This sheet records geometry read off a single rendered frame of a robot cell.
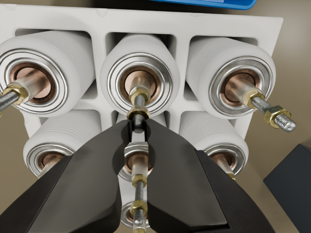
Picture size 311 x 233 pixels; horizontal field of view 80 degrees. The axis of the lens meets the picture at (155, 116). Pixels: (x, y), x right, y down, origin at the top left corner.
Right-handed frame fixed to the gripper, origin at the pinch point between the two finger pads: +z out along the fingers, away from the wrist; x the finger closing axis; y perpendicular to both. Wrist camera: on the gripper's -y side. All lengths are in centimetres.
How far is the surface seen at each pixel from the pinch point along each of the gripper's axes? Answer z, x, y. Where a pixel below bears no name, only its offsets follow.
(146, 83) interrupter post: 7.7, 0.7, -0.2
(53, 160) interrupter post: 8.9, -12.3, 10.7
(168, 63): 9.5, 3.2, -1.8
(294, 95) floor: 35, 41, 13
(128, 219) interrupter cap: 9.2, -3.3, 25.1
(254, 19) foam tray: 16.5, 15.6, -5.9
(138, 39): 11.4, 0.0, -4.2
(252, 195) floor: 35, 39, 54
